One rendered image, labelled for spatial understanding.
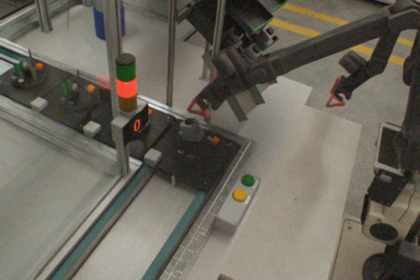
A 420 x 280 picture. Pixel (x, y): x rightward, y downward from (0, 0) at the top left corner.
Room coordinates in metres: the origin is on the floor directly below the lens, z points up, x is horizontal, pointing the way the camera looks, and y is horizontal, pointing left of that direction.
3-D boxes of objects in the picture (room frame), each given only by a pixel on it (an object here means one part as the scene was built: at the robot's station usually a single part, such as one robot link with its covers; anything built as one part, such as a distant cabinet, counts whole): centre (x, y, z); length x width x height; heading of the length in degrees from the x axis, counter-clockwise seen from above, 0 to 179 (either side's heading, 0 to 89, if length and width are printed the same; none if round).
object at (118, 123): (0.79, 0.22, 1.29); 0.12 x 0.05 x 0.25; 159
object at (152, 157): (0.87, 0.17, 0.97); 0.05 x 0.05 x 0.04; 69
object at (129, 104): (0.79, 0.22, 1.28); 0.05 x 0.05 x 0.05
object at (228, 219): (0.76, -0.12, 0.93); 0.21 x 0.07 x 0.06; 159
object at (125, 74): (0.79, 0.22, 1.38); 0.05 x 0.05 x 0.05
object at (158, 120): (1.01, 0.29, 1.01); 0.24 x 0.24 x 0.13; 69
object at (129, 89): (0.79, 0.22, 1.33); 0.05 x 0.05 x 0.05
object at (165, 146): (0.92, 0.05, 0.96); 0.24 x 0.24 x 0.02; 69
